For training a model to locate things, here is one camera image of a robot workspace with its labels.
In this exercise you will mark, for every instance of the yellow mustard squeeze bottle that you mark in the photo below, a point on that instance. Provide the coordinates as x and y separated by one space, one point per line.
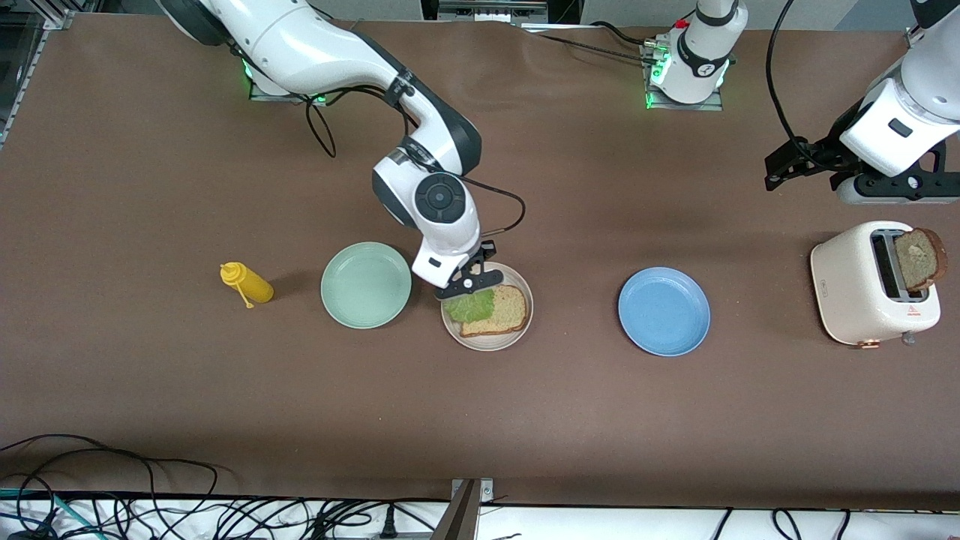
255 285

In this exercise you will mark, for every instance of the blue plate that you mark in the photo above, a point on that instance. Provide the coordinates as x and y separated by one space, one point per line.
664 311

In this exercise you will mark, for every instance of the aluminium frame profile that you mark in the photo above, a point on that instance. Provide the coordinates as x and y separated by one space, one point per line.
61 19
919 37

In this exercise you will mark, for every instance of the green lettuce leaf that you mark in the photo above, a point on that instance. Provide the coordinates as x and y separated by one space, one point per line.
472 307

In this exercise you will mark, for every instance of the mint green plate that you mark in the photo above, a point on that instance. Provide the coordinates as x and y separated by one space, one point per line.
366 285

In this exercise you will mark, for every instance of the dark glass panel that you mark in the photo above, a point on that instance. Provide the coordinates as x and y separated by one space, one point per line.
19 67

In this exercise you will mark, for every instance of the grey metal camera bracket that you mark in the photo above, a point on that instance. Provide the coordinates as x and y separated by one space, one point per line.
459 517

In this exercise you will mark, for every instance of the dark equipment box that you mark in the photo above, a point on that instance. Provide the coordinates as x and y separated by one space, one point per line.
487 9

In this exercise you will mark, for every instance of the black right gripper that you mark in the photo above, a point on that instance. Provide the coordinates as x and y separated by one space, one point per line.
486 252

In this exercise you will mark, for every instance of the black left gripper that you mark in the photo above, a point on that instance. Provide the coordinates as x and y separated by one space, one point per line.
823 155

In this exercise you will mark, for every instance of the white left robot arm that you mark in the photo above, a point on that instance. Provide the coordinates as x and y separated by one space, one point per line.
705 45

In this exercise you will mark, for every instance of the black power plug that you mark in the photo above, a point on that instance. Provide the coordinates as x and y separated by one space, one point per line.
388 527

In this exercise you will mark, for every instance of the cream white toaster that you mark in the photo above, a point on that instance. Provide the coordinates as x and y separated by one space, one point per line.
847 285

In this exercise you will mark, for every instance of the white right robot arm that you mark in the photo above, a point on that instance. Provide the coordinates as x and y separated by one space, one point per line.
300 45

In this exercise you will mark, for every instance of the brown bread slice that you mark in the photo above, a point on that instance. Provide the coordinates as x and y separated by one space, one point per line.
510 311
919 259

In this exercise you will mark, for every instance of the beige plate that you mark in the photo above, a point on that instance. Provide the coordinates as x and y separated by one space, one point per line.
487 343

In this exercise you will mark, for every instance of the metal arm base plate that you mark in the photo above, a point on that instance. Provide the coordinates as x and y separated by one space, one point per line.
690 107
262 91

